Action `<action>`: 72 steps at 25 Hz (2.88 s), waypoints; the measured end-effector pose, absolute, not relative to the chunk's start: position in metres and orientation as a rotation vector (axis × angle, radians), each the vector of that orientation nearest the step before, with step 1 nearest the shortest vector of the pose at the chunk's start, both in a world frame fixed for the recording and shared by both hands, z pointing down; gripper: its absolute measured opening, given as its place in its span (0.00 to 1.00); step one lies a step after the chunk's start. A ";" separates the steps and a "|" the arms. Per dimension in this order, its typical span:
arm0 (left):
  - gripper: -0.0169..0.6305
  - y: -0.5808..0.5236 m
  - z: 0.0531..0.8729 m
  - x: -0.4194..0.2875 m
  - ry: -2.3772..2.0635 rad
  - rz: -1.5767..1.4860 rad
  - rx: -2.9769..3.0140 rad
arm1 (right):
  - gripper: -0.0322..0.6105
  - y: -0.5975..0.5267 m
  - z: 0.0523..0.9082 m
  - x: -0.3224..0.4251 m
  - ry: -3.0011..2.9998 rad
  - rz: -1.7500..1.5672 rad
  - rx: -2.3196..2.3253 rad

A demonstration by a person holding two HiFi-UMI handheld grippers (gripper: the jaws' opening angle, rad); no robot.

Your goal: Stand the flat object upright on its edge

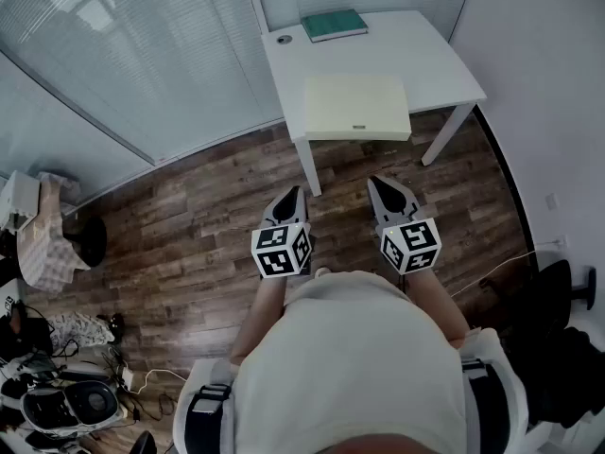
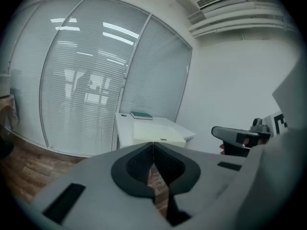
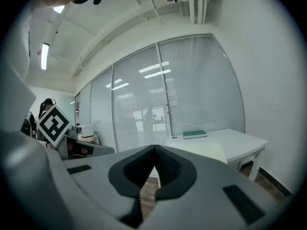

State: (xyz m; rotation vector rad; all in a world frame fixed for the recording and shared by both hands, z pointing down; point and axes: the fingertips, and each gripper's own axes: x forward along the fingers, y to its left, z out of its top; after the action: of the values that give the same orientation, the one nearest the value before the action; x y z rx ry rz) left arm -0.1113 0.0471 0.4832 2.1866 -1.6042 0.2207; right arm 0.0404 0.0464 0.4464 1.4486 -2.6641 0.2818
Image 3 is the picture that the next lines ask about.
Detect glass partition with blinds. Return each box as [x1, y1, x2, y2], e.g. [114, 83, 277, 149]
[75, 34, 245, 153]

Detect white printer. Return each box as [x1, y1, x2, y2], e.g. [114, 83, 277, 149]
[81, 125, 94, 138]

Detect green book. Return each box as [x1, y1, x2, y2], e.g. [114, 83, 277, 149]
[183, 130, 208, 140]

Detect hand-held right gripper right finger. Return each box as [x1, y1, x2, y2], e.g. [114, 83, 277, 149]
[141, 144, 295, 230]

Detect white ceiling pipes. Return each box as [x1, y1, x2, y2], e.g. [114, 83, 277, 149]
[178, 0, 212, 25]

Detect long ceiling light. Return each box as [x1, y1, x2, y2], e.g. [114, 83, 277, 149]
[40, 43, 50, 71]

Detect person's white shirt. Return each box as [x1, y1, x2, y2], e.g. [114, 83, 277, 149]
[0, 6, 37, 135]

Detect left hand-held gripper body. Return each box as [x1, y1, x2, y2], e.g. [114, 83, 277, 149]
[35, 103, 72, 150]

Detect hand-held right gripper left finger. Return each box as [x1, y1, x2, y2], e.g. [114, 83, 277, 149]
[62, 144, 156, 230]

